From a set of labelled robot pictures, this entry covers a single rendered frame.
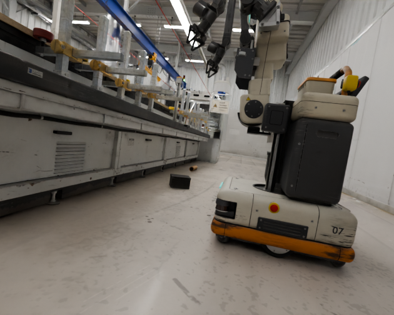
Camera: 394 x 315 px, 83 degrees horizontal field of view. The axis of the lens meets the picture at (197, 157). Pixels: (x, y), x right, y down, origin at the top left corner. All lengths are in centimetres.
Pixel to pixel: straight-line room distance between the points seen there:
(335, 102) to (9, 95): 133
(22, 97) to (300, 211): 125
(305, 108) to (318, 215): 50
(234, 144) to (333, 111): 1087
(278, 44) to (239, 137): 1066
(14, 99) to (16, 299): 66
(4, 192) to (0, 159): 15
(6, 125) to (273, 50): 140
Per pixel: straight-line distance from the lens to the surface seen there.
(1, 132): 135
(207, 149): 585
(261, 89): 135
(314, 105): 121
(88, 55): 119
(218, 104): 577
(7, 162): 139
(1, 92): 105
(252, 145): 1200
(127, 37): 169
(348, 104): 126
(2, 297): 91
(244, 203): 114
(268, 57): 143
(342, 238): 126
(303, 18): 886
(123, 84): 159
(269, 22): 132
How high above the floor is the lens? 50
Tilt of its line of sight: 4 degrees down
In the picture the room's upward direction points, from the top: 8 degrees clockwise
